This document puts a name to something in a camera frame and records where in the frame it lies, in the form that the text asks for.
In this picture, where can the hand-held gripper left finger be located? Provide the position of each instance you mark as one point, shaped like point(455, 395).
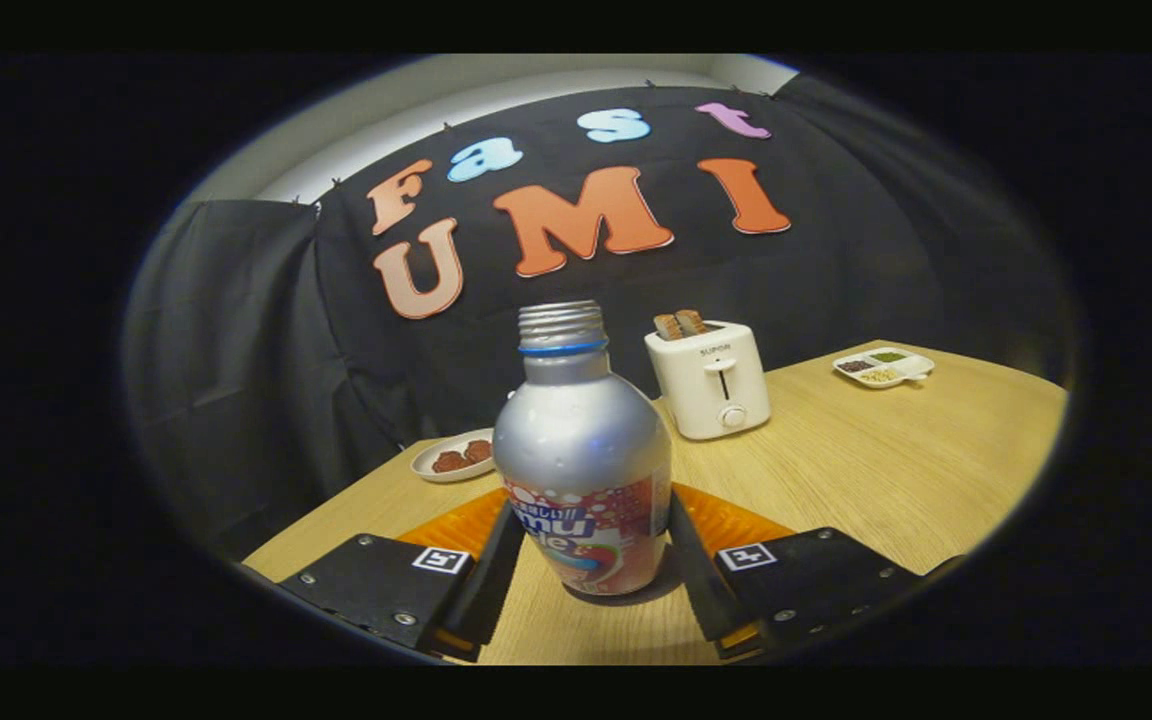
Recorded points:
point(491, 590)

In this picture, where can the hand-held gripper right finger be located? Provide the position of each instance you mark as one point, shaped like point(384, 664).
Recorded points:
point(701, 590)

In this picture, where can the silver juice bottle pink label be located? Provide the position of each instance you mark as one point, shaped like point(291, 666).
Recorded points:
point(581, 440)

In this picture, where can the white round plate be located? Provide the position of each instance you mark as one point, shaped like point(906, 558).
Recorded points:
point(431, 472)

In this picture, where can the red food piece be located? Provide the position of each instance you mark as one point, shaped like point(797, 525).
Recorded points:
point(449, 461)
point(479, 450)

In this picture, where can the white toaster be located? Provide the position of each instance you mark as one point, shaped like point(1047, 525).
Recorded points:
point(706, 385)

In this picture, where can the wooden table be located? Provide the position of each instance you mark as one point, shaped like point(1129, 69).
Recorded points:
point(886, 470)

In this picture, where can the toast slice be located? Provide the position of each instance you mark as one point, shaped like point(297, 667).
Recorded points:
point(668, 327)
point(692, 321)

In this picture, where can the white divided snack tray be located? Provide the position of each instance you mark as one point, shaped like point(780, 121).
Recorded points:
point(884, 367)

